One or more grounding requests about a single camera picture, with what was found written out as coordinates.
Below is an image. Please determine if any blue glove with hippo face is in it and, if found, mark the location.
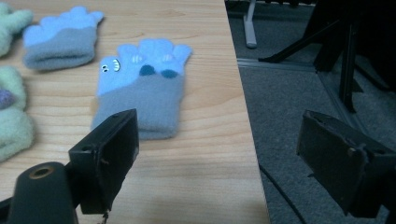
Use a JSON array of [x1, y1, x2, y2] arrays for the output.
[[91, 37, 193, 141]]

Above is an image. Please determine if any plain blue glove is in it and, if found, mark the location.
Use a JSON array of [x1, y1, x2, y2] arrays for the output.
[[21, 5, 105, 71]]

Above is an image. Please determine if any pale green glove purple patch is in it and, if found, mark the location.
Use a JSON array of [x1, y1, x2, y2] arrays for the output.
[[0, 65, 35, 163]]

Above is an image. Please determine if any white metal stand leg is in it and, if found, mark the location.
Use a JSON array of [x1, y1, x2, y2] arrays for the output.
[[243, 0, 259, 49]]

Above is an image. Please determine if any grey floor cable cover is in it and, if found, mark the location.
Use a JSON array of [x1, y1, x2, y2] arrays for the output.
[[236, 57, 359, 125]]

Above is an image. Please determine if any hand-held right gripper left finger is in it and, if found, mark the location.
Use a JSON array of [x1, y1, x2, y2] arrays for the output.
[[66, 108, 140, 216]]

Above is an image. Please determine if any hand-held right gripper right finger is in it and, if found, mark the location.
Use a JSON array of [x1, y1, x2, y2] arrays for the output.
[[296, 109, 396, 218]]

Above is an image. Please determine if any black floor cable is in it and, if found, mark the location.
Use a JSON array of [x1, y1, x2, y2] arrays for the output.
[[258, 162, 309, 224]]

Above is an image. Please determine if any black tripod stand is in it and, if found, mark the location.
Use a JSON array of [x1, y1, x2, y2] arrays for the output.
[[258, 0, 396, 114]]

